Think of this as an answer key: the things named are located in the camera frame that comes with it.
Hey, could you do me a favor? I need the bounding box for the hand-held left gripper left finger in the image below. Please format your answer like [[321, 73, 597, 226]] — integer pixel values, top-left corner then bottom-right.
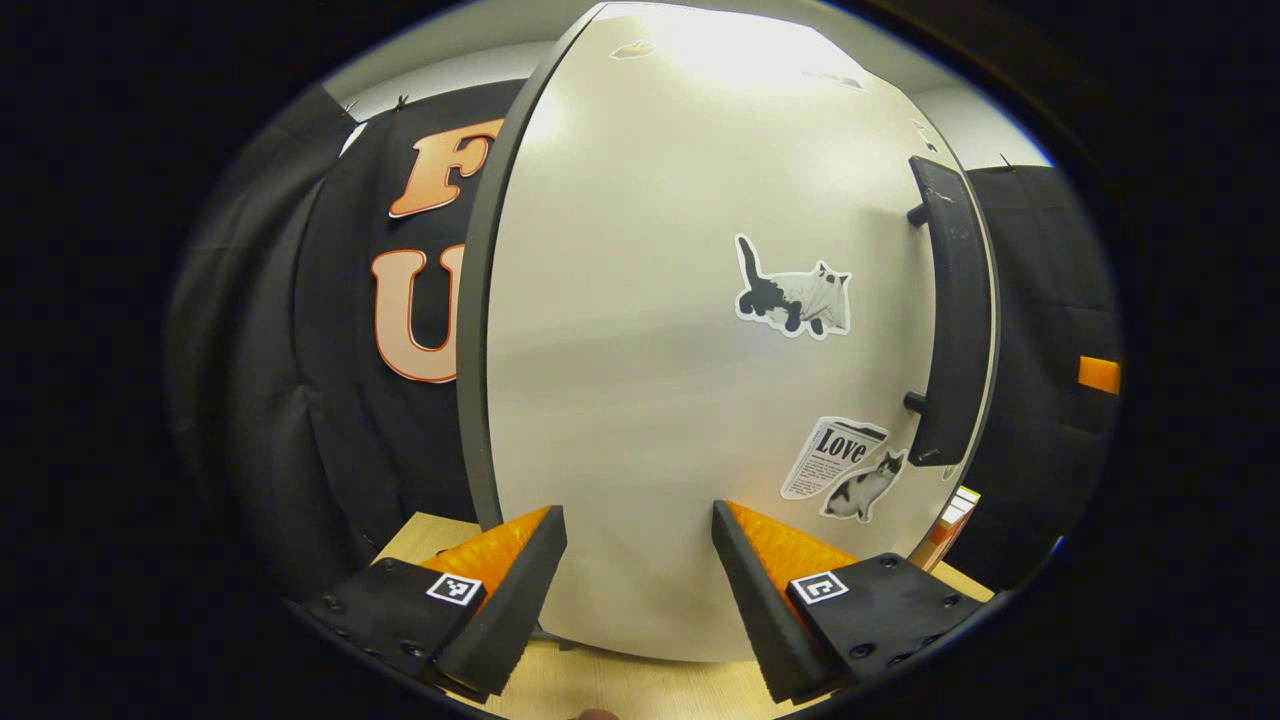
[[300, 505, 569, 706]]

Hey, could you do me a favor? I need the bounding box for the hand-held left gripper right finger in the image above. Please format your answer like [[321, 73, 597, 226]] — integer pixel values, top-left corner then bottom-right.
[[712, 498, 991, 706]]

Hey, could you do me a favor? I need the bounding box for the black backdrop cloth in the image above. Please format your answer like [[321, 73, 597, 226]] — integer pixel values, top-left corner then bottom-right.
[[165, 80, 1123, 601]]

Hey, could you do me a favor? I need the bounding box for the white orange cardboard box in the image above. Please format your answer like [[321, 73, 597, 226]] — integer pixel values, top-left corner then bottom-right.
[[912, 485, 983, 573]]

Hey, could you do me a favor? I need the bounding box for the white shoe cabinet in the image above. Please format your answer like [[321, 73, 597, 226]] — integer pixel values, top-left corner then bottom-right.
[[455, 5, 611, 531]]

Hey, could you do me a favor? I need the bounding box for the black door handle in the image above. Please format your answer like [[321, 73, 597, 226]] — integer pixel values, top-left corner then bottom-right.
[[905, 155, 993, 468]]

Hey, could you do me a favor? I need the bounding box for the white shoe cabinet door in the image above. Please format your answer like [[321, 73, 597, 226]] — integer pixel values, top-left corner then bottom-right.
[[485, 0, 1001, 663]]

